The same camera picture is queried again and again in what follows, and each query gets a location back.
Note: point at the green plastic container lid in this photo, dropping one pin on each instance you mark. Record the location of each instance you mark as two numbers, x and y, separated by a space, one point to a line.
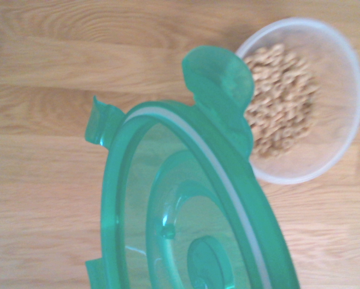
138 180

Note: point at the clear plastic food bowl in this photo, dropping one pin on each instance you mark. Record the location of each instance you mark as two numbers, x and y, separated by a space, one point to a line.
333 144

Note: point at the cereal rings pile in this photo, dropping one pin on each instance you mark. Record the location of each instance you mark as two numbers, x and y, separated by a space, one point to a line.
282 99

